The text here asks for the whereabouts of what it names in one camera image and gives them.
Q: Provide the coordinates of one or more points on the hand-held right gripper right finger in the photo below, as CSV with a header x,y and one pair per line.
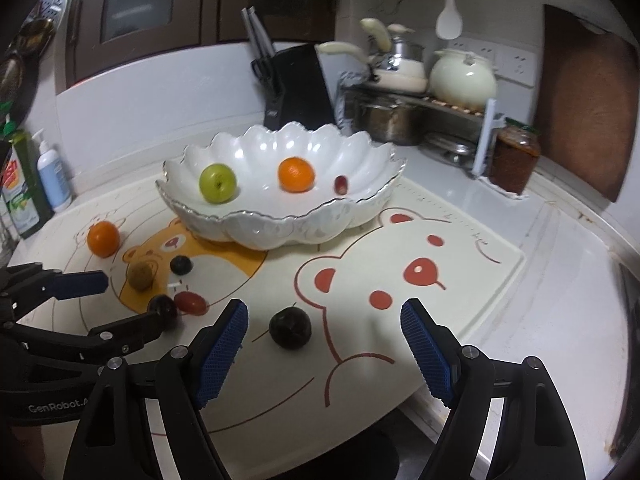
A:
x,y
427,355

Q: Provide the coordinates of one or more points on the metal pot shelf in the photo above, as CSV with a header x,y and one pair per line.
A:
x,y
487,140

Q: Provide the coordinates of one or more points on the glass pot lid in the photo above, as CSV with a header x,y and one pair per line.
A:
x,y
450,147

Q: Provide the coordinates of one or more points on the dark wooden window frame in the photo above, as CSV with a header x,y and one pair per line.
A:
x,y
200,30

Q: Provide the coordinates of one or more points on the red oblong grape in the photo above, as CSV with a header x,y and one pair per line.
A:
x,y
191,303

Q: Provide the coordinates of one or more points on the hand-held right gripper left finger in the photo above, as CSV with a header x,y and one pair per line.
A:
x,y
222,355

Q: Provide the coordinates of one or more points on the green dish soap bottle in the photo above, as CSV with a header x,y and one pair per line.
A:
x,y
22,195

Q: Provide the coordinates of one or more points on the white wall outlets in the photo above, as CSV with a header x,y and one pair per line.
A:
x,y
515,65

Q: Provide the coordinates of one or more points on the large steel pot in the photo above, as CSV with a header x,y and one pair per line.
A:
x,y
385,122

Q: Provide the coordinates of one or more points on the white scalloped bowl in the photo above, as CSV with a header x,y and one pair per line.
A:
x,y
310,220

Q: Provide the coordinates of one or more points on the orange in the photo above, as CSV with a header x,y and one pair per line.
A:
x,y
296,175
103,238

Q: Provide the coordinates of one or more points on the brown wooden cutting board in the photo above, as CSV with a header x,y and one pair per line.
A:
x,y
590,105

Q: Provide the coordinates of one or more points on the black kitchen scissors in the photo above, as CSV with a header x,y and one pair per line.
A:
x,y
265,75

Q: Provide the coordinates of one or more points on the small dark grape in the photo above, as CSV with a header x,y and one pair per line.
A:
x,y
181,264

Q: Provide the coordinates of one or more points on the white ceramic pot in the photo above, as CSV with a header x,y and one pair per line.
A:
x,y
462,80

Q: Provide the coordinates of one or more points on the brown longan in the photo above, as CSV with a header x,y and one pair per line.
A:
x,y
141,276

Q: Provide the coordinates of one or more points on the white pump bottle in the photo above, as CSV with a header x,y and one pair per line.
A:
x,y
54,180

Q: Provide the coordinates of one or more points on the white rice paddle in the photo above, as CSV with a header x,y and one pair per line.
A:
x,y
448,20

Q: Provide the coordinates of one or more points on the black knife block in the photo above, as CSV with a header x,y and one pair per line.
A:
x,y
300,87

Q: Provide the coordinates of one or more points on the cream bear print mat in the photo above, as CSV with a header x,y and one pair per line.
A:
x,y
350,375

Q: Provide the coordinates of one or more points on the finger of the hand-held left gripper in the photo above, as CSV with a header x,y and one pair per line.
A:
x,y
80,282
130,330

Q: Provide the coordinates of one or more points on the metal strainer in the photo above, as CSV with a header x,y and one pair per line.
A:
x,y
12,85

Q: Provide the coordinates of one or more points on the white saucepan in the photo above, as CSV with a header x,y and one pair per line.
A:
x,y
400,80

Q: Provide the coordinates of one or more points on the perforated steel steamer plate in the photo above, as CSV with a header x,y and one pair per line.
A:
x,y
52,0

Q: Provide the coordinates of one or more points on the glass jar of sauce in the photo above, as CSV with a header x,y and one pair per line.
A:
x,y
515,160

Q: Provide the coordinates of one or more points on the green apple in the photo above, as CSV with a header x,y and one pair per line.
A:
x,y
217,183

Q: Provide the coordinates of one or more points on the dark plum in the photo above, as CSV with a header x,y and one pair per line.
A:
x,y
290,328
160,303

